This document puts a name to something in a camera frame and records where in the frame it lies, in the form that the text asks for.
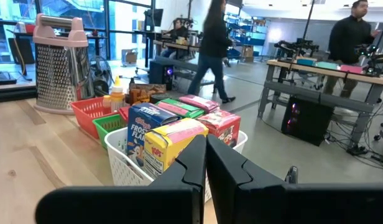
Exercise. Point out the teal plastic basket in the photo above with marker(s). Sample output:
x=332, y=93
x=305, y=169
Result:
x=327, y=65
x=306, y=62

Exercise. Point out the wooden workbench grey legs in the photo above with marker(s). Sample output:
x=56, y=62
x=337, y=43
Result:
x=179, y=46

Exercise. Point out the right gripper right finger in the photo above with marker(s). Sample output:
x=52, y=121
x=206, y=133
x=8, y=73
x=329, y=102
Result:
x=272, y=205

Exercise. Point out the blue storage shelf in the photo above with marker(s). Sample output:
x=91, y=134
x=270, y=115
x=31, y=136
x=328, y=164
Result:
x=250, y=31

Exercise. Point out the black background robot arm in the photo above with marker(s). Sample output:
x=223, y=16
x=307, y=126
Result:
x=365, y=51
x=295, y=45
x=186, y=21

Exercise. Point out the yellow Corn Pops cereal box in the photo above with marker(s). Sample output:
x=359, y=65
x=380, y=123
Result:
x=169, y=140

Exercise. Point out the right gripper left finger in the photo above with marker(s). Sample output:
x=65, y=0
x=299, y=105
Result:
x=132, y=205

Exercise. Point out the small yellow-cap bottle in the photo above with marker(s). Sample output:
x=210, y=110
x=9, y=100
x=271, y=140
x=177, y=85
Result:
x=117, y=96

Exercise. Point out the brown cardboard box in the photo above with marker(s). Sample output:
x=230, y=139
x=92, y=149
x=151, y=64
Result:
x=130, y=57

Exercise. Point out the red bottle yellow cap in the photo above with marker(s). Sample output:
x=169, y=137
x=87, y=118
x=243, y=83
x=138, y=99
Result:
x=106, y=101

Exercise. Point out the black computer tower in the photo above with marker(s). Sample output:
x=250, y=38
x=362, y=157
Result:
x=309, y=121

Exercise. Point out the taco seasoning mix packet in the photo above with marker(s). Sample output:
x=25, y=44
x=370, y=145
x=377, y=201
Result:
x=146, y=93

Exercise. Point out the black monitor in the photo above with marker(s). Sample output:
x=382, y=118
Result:
x=154, y=17
x=22, y=51

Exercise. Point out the red plastic basket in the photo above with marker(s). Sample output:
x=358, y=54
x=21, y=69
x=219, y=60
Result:
x=87, y=113

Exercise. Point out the red Froot Loops cereal box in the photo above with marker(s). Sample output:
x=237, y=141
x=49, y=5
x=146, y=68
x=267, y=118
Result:
x=219, y=124

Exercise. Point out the black cylinder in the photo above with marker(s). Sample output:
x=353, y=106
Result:
x=160, y=98

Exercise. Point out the green plastic basket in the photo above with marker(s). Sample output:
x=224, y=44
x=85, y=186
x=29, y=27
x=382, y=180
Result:
x=109, y=124

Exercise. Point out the blue computer tower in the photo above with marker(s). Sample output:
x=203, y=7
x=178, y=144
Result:
x=160, y=73

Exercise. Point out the white plastic basket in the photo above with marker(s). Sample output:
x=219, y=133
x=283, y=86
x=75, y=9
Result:
x=123, y=165

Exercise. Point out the purple Raisin Bran cereal box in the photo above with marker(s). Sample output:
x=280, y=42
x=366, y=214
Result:
x=199, y=102

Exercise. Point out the person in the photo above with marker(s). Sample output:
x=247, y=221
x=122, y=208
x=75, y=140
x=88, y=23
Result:
x=347, y=40
x=179, y=32
x=213, y=40

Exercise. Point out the black table clamp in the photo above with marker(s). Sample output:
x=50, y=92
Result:
x=291, y=175

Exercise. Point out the blue Frosted Flakes cereal box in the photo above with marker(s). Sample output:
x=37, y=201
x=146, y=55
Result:
x=141, y=124

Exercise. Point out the pink plastic basket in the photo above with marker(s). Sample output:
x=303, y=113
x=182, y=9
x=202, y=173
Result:
x=351, y=69

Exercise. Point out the long wooden workbench grey frame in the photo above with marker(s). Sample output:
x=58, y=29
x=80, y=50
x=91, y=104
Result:
x=319, y=72

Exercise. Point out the green Apple Jacks cereal box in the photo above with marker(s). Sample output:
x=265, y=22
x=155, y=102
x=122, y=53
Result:
x=182, y=109

